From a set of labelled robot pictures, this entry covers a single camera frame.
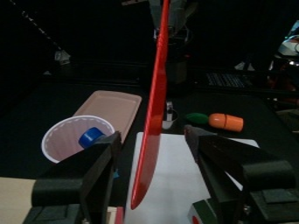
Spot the white cutting board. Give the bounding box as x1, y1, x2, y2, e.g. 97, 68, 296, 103
123, 131, 262, 224

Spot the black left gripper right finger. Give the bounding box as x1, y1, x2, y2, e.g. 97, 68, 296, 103
182, 124, 299, 224

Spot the black keyboard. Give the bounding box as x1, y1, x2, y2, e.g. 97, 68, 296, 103
205, 71, 249, 89

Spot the orange toy carrot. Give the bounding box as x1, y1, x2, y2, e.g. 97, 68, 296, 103
185, 112, 246, 133

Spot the metal measuring cup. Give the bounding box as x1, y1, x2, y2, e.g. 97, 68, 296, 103
162, 100, 181, 130

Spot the red plastic cup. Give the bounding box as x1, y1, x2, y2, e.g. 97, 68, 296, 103
41, 115, 118, 164

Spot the diagonal wire with turnbuckle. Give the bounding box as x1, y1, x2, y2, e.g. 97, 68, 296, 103
9, 0, 73, 66

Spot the red toy knife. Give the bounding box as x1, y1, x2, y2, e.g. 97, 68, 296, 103
130, 0, 173, 211

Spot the pink rectangular plate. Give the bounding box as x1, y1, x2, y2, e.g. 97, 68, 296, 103
73, 89, 145, 144

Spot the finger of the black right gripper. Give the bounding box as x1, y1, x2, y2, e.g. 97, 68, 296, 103
169, 0, 190, 35
149, 0, 163, 31

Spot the blue utensil handle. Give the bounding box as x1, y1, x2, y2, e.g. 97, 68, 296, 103
78, 126, 109, 150

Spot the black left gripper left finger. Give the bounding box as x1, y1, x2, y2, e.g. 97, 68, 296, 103
23, 130, 125, 224

